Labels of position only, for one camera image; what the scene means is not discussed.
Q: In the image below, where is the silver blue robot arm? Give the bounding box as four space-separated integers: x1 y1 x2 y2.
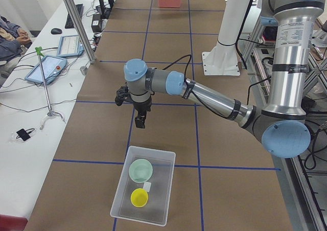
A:
118 0 270 166

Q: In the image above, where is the white label in box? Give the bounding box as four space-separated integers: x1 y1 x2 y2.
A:
143 181 151 192

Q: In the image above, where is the black keyboard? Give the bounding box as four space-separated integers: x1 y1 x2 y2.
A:
64 4 84 29

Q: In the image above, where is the clear plastic storage box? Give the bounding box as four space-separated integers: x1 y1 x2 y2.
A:
110 146 176 226

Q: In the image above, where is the near teach pendant tablet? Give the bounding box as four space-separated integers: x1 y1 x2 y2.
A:
25 55 67 84

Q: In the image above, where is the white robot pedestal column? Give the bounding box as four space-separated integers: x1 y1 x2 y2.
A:
202 0 253 76

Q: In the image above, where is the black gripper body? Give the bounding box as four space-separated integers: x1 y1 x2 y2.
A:
133 100 152 119

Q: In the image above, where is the metal stand with green clip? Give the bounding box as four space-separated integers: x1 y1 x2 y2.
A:
35 47 66 130

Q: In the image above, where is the far teach pendant tablet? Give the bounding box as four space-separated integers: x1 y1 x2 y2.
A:
57 35 84 58

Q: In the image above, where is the pale green plastic bowl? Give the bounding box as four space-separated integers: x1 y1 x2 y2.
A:
129 158 153 183

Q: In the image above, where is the teach pendant tablet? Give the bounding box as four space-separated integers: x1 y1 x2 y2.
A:
25 55 67 84
57 35 84 58

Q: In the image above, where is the black power adapter box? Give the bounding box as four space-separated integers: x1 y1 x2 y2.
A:
91 14 103 33

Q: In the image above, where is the yellow plastic cup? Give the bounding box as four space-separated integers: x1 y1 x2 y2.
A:
130 188 149 207

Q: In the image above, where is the seated person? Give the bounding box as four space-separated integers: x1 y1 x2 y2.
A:
1 16 32 78

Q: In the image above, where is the small black device with cable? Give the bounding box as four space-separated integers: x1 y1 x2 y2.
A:
16 128 35 142

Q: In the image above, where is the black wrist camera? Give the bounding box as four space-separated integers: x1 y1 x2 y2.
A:
115 85 133 106

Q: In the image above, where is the aluminium frame rack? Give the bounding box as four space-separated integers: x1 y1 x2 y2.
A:
243 20 326 230

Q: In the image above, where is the aluminium frame post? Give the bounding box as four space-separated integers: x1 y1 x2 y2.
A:
63 0 96 64

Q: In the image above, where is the black computer mouse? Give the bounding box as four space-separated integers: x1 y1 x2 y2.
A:
51 28 62 35

